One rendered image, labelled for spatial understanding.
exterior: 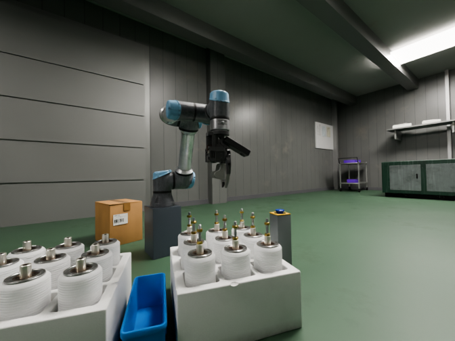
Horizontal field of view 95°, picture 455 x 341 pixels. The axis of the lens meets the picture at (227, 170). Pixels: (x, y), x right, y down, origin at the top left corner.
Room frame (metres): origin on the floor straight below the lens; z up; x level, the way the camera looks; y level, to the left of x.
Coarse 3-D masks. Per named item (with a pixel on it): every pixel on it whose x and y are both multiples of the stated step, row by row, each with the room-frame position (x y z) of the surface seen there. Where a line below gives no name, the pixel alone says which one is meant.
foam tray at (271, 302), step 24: (216, 264) 0.74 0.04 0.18; (288, 264) 0.73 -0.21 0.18; (192, 288) 0.59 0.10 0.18; (216, 288) 0.59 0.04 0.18; (240, 288) 0.61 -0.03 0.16; (264, 288) 0.64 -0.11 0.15; (288, 288) 0.66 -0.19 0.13; (192, 312) 0.57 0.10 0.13; (216, 312) 0.59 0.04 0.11; (240, 312) 0.61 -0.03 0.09; (264, 312) 0.64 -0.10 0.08; (288, 312) 0.66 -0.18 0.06; (192, 336) 0.57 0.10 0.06; (216, 336) 0.59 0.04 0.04; (240, 336) 0.61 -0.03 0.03; (264, 336) 0.64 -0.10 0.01
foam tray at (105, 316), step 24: (120, 264) 0.75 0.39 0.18; (120, 288) 0.66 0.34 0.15; (48, 312) 0.49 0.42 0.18; (72, 312) 0.49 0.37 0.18; (96, 312) 0.50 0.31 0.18; (120, 312) 0.65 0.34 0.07; (0, 336) 0.45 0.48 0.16; (24, 336) 0.46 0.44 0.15; (48, 336) 0.47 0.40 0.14; (72, 336) 0.48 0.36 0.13; (96, 336) 0.50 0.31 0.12
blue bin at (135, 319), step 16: (144, 288) 0.79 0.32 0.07; (160, 288) 0.80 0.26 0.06; (128, 304) 0.62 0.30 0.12; (144, 304) 0.79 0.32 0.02; (160, 304) 0.80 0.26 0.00; (128, 320) 0.59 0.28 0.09; (144, 320) 0.72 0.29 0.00; (160, 320) 0.72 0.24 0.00; (128, 336) 0.51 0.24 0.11; (144, 336) 0.52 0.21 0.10; (160, 336) 0.53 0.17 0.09
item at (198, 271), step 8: (208, 256) 0.63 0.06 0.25; (184, 264) 0.64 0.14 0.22; (192, 264) 0.61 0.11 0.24; (200, 264) 0.61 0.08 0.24; (208, 264) 0.62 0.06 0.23; (192, 272) 0.61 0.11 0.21; (200, 272) 0.61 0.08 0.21; (208, 272) 0.62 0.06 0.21; (192, 280) 0.61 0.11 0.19; (200, 280) 0.61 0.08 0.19; (208, 280) 0.62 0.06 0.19
